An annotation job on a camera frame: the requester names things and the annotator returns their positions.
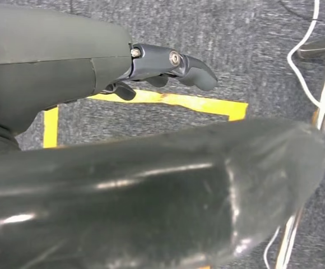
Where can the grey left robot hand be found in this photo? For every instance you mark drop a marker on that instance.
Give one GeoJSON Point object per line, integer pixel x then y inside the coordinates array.
{"type": "Point", "coordinates": [39, 74]}

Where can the yellow floor tape square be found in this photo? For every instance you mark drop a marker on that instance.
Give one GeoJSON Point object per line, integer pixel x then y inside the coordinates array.
{"type": "Point", "coordinates": [207, 105]}

